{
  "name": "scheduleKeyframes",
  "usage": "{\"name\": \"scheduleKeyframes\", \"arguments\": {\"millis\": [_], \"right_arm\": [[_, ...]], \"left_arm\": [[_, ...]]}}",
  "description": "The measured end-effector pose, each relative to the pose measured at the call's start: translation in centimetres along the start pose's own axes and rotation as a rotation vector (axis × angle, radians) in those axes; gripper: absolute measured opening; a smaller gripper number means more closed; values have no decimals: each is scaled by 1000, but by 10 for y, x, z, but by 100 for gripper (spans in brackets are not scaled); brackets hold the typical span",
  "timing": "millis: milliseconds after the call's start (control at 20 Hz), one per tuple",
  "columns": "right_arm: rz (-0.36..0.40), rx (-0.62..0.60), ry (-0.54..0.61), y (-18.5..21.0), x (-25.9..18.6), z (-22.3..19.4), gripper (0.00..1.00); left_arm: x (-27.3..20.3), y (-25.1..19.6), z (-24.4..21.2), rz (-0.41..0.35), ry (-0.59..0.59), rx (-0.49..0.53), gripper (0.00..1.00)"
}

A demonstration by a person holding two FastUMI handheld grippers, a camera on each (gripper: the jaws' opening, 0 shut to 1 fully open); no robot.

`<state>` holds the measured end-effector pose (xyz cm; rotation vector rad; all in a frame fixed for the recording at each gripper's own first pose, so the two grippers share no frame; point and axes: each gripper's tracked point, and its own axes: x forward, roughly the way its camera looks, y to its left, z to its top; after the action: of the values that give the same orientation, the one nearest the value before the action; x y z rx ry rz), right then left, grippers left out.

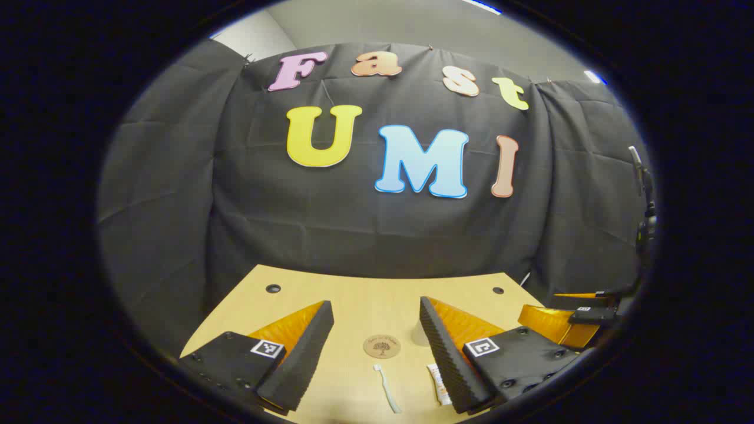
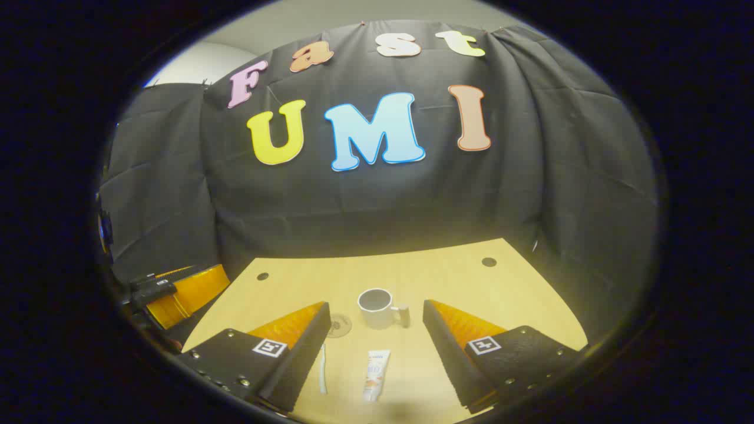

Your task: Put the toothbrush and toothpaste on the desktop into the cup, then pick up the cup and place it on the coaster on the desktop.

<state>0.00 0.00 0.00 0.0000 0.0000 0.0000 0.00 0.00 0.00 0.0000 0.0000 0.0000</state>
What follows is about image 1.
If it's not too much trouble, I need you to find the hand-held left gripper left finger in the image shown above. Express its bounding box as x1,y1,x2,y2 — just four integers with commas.
178,300,335,416

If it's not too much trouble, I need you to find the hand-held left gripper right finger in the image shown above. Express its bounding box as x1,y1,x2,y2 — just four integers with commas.
419,296,581,416

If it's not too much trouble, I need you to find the white toothpaste tube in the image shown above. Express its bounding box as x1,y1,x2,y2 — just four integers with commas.
426,363,453,407

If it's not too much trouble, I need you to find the white toothbrush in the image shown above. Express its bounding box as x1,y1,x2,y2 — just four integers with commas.
373,363,403,414

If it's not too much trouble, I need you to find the round wooden coaster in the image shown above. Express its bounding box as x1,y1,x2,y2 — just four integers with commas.
363,334,402,359

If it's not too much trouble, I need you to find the wooden desktop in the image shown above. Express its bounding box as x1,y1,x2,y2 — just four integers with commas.
180,264,596,424

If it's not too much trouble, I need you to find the black backdrop cloth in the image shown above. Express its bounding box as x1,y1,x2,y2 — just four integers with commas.
97,38,654,354

